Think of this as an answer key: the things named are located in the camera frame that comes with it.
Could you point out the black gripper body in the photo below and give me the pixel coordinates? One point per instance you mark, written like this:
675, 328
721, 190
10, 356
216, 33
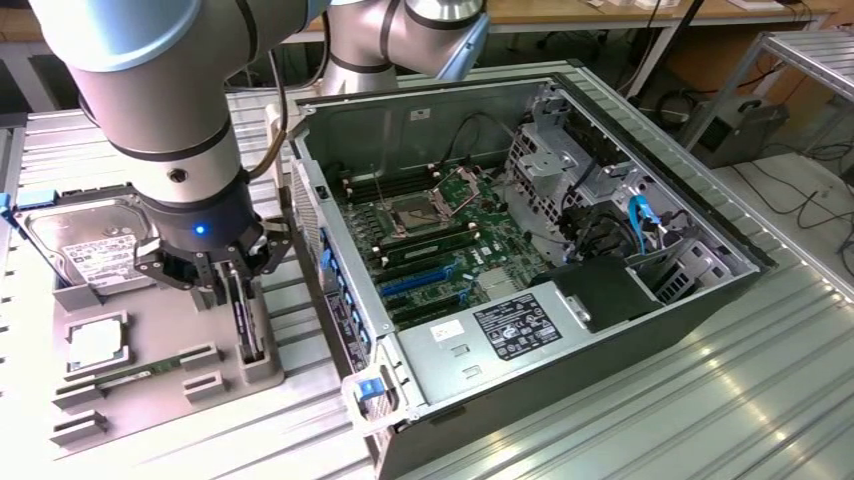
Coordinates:
200, 220

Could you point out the black graphics card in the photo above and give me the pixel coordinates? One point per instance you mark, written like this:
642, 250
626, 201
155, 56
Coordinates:
243, 315

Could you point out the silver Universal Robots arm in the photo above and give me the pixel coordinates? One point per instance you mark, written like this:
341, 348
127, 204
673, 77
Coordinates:
167, 100

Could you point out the silver hard disk drive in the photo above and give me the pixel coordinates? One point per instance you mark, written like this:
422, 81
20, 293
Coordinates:
87, 250

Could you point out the silver CPU chip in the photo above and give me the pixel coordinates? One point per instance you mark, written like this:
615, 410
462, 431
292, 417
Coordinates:
96, 345

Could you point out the thin locking lever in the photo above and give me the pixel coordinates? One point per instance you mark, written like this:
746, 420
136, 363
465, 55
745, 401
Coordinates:
378, 190

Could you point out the green RAM stick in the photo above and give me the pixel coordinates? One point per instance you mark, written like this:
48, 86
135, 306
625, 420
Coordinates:
143, 370

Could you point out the blue expansion slot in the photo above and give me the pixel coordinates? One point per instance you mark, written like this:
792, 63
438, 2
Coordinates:
417, 280

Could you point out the CPU socket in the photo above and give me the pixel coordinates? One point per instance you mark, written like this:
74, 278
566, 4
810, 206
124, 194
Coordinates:
413, 214

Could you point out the RAM stick with white label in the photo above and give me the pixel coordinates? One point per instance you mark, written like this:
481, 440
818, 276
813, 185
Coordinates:
427, 248

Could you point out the black expansion slot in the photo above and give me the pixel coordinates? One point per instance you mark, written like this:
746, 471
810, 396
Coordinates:
427, 307

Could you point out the grey parts rack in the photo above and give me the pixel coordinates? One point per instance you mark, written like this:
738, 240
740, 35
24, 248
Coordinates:
154, 415

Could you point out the blue case latch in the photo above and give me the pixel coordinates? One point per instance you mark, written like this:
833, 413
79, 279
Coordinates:
369, 390

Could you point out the metal socket cover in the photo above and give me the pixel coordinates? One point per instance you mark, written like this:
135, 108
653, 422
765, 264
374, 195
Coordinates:
461, 187

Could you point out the green motherboard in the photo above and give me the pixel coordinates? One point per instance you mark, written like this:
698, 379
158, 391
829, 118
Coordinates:
497, 235

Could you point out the grey power supply unit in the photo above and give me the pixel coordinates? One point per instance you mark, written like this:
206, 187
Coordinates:
441, 370

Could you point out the silver chipset heatsink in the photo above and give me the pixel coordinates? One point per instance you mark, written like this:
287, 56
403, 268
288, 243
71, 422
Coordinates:
502, 282

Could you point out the metal drive cage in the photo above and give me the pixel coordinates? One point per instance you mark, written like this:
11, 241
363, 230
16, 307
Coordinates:
542, 165

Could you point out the open black PC case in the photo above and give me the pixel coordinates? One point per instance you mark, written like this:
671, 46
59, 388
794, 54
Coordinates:
601, 395

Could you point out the wooden desk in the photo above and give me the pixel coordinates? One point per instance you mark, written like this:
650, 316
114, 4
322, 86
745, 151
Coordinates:
601, 12

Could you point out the aluminium profile frame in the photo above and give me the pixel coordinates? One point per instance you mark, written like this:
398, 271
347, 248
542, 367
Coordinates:
801, 55

